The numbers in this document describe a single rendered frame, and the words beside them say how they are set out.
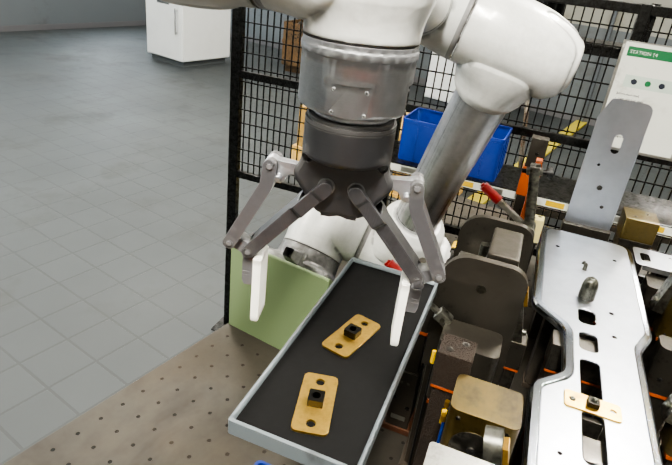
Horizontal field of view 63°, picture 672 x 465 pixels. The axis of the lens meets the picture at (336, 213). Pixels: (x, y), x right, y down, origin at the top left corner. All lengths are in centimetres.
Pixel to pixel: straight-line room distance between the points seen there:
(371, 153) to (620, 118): 116
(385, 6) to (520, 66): 56
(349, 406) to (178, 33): 702
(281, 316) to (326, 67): 98
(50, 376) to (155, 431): 128
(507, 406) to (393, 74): 52
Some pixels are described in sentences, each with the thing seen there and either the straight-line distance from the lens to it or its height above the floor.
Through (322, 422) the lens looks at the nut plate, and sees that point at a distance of 60.
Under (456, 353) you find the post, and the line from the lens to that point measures 82.
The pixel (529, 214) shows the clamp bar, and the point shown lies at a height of 111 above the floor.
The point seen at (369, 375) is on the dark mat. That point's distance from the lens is 66.
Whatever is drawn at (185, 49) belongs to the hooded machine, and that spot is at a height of 23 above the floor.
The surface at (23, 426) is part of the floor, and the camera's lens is 230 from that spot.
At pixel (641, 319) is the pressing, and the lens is 127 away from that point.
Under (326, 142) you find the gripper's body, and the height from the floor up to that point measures 146.
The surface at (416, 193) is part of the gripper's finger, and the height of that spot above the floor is 142.
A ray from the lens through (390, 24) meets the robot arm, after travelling 40.
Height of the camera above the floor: 159
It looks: 26 degrees down
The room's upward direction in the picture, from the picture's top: 7 degrees clockwise
